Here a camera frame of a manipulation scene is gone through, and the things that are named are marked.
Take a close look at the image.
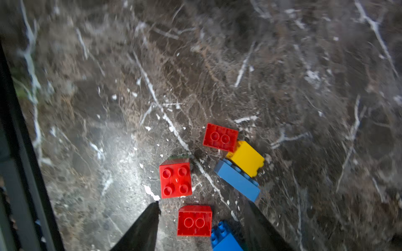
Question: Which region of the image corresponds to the black mounting rail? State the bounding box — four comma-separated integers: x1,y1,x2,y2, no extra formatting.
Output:
1,52,64,251

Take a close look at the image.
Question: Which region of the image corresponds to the yellow lego brick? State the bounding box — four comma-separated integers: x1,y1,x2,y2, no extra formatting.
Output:
226,141,265,178

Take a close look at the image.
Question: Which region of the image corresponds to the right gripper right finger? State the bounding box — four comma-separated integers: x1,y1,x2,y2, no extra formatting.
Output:
244,200,294,251

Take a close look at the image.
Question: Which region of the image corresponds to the orange-red square lego brick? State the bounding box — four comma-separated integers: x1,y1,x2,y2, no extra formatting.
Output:
159,158,192,199

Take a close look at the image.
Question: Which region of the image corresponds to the red lego brick far left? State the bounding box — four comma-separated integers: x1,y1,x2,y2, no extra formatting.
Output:
203,123,239,153

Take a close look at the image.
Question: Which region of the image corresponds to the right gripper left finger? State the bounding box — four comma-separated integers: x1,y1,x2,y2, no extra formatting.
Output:
111,201,161,251

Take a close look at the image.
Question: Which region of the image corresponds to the bright green square lego brick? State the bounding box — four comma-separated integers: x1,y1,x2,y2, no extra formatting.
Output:
167,155,190,161

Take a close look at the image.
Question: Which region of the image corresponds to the blue square lego brick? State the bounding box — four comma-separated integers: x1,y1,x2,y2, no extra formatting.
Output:
210,221,243,251

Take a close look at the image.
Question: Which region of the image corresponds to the light blue long lego brick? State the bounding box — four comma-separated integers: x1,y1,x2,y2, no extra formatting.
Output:
214,159,260,202

